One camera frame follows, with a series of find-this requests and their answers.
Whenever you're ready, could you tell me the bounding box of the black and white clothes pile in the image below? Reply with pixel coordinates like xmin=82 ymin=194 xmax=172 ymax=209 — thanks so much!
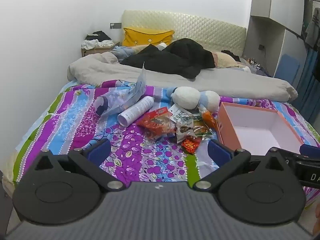
xmin=84 ymin=31 xmax=113 ymax=50

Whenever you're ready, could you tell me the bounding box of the orange snack packet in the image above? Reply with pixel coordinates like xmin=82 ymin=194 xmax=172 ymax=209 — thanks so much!
xmin=202 ymin=110 xmax=217 ymax=130

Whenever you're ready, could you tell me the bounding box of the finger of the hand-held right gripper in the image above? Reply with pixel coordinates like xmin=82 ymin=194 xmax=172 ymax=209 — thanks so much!
xmin=276 ymin=145 xmax=320 ymax=162

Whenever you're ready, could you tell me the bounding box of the grey duvet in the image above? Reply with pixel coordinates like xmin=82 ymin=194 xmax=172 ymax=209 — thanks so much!
xmin=67 ymin=52 xmax=298 ymax=103

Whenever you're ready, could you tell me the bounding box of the blue board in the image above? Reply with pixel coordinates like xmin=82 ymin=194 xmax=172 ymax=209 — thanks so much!
xmin=274 ymin=54 xmax=300 ymax=85

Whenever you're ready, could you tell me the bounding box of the purple floral bedsheet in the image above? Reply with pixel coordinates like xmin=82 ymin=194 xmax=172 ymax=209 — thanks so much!
xmin=12 ymin=80 xmax=320 ymax=205

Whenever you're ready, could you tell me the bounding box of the white cylindrical bottle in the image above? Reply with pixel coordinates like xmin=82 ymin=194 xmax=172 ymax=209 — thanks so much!
xmin=117 ymin=96 xmax=155 ymax=127

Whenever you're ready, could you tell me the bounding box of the pale blue plastic pack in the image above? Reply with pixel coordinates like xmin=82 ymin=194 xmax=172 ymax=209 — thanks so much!
xmin=94 ymin=64 xmax=148 ymax=117

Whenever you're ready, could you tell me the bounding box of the brown nightstand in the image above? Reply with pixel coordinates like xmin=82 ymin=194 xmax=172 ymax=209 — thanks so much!
xmin=80 ymin=42 xmax=120 ymax=58

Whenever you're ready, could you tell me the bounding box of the white label snack packet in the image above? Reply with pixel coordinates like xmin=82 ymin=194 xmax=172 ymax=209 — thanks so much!
xmin=169 ymin=104 xmax=187 ymax=123

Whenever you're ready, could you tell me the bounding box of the cream quilted headboard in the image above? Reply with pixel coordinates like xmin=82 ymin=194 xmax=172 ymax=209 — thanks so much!
xmin=121 ymin=10 xmax=247 ymax=58

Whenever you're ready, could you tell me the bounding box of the pink cardboard box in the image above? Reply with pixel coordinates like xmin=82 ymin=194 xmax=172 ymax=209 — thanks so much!
xmin=215 ymin=102 xmax=305 ymax=156

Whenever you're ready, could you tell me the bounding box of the large red snack packet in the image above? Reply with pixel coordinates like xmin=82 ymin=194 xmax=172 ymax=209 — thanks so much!
xmin=136 ymin=107 xmax=177 ymax=138

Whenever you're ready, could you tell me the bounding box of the green yellow snack packet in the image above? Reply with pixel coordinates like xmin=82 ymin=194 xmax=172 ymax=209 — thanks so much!
xmin=194 ymin=121 xmax=215 ymax=138

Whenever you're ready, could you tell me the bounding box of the light blue garment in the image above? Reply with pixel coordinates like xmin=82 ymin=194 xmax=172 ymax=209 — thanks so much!
xmin=111 ymin=45 xmax=135 ymax=60

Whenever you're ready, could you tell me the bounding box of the white blue plush toy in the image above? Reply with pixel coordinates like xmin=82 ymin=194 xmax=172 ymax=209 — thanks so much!
xmin=165 ymin=87 xmax=221 ymax=113

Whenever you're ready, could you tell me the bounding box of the grey wardrobe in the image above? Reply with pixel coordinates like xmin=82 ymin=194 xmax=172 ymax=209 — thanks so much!
xmin=244 ymin=0 xmax=313 ymax=78

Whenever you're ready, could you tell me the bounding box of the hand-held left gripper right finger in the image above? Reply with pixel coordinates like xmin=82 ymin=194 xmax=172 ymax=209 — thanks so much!
xmin=194 ymin=139 xmax=287 ymax=190

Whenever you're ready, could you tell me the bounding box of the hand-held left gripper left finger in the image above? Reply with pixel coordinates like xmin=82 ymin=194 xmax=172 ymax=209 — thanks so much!
xmin=32 ymin=139 xmax=125 ymax=191

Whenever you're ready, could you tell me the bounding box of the yellow pillow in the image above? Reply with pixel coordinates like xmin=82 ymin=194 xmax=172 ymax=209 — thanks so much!
xmin=122 ymin=27 xmax=175 ymax=47

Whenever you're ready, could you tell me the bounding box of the grey hanging garment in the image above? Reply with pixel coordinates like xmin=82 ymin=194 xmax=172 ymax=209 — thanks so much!
xmin=305 ymin=11 xmax=320 ymax=48

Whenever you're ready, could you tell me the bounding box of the small red foil packet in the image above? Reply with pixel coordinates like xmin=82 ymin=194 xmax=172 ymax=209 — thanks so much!
xmin=181 ymin=137 xmax=201 ymax=153

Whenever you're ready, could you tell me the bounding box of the brown silver snack packet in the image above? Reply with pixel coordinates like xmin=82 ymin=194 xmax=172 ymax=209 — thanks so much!
xmin=176 ymin=120 xmax=200 ymax=144

